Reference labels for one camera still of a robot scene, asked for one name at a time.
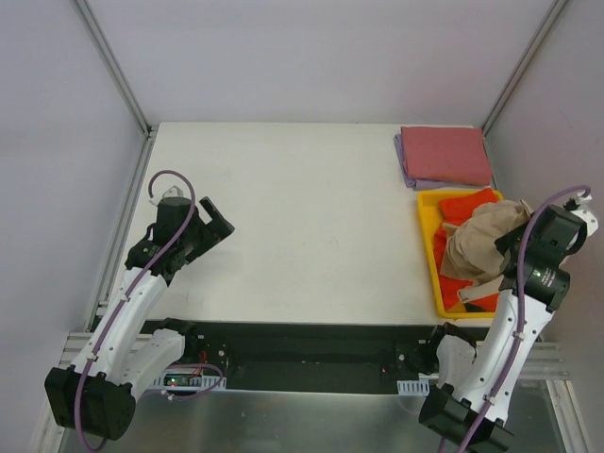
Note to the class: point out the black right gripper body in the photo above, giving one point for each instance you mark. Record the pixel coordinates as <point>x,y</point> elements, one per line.
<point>506,248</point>

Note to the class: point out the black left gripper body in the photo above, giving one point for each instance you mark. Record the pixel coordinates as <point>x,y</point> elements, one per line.
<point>208,226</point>

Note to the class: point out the beige t shirt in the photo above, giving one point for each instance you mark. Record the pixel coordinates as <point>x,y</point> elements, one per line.
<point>470,253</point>

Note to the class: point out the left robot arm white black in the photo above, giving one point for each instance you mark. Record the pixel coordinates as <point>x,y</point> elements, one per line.
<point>98,391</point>

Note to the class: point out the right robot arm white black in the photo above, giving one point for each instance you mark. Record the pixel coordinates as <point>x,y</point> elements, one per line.
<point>469,405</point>

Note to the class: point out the orange t shirt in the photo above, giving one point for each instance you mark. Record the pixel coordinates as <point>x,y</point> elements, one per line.
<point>455,211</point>

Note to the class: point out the folded pink t shirt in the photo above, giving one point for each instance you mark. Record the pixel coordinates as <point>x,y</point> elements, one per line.
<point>447,154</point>

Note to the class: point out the yellow plastic tray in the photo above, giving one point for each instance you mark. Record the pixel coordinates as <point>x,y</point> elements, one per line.
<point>430,219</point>

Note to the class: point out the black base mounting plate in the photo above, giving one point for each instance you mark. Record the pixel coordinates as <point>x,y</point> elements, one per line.
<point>313,358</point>

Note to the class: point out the left aluminium frame post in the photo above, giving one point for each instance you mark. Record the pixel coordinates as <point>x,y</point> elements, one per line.
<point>102,46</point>

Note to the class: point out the aluminium frame post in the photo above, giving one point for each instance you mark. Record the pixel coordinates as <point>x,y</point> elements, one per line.
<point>535,45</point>
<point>102,46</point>

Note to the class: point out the front aluminium rail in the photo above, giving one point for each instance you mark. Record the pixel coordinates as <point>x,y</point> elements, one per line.
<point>544,361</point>

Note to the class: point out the white slotted cable duct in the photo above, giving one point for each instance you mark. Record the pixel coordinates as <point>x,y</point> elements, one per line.
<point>184,383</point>

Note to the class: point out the right aluminium frame post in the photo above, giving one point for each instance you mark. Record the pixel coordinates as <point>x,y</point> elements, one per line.
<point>535,45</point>

